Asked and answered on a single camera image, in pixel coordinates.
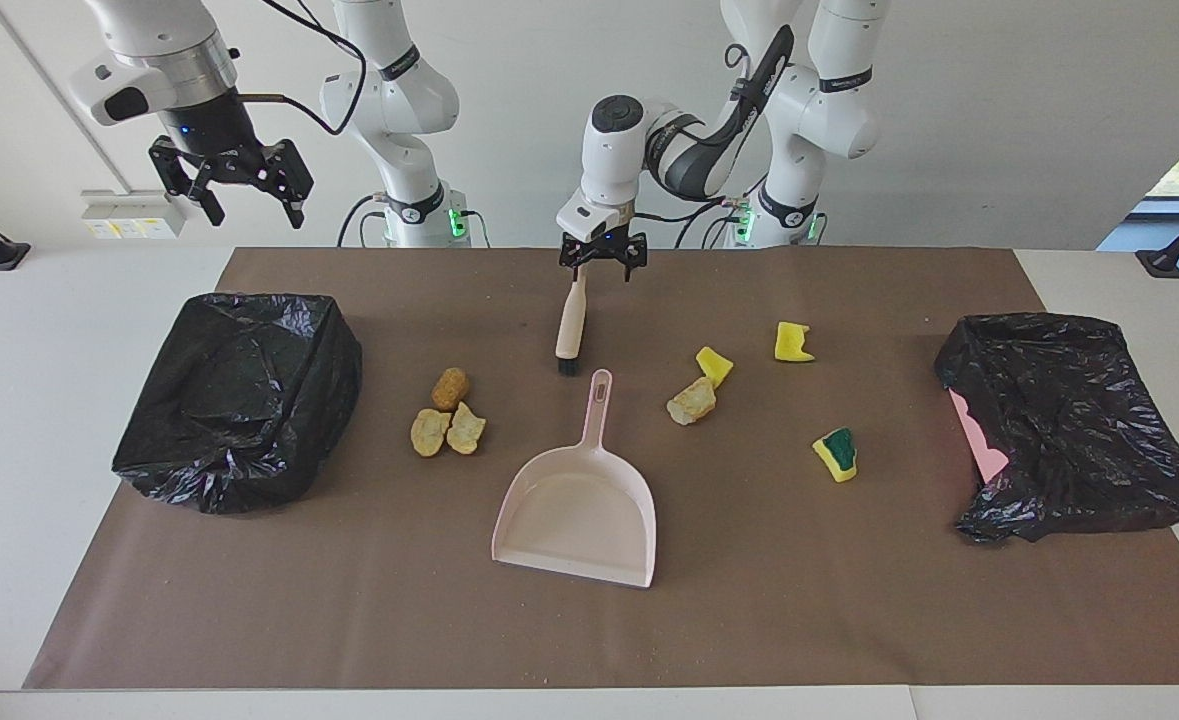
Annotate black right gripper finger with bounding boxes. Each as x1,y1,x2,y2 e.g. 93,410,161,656
252,140,315,230
149,137,226,228

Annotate beige hand brush black bristles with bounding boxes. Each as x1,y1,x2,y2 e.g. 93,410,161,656
554,262,594,377

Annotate pale bread chunk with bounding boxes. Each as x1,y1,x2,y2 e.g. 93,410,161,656
666,377,718,427

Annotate notched yellow sponge piece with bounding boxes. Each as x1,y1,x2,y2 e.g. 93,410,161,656
775,321,816,363

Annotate brown oval croquette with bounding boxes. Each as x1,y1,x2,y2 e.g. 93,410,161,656
432,367,470,412

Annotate angular fried bread piece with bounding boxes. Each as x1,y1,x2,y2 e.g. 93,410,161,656
446,402,487,456

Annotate rounded fried bread piece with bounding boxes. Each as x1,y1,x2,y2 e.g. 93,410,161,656
410,408,452,458

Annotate pale pink plastic dustpan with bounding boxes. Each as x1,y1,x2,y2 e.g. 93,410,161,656
491,369,658,589

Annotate yellow green sponge piece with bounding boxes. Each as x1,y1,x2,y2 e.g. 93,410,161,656
812,427,859,483

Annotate black bag lined open bin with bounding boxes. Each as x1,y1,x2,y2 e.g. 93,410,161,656
112,292,363,515

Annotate pink plastic bin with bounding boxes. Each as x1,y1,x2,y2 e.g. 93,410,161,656
949,390,1010,484

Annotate crumpled black trash bag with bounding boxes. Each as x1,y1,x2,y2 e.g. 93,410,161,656
934,313,1179,544

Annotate brown paper table mat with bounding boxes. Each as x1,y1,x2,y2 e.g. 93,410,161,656
22,246,1179,691

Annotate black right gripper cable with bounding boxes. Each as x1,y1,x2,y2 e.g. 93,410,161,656
237,0,368,137

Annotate white wall socket box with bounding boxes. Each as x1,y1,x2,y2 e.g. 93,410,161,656
81,190,188,239

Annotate black right base cable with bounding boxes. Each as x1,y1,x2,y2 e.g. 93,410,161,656
337,195,390,248

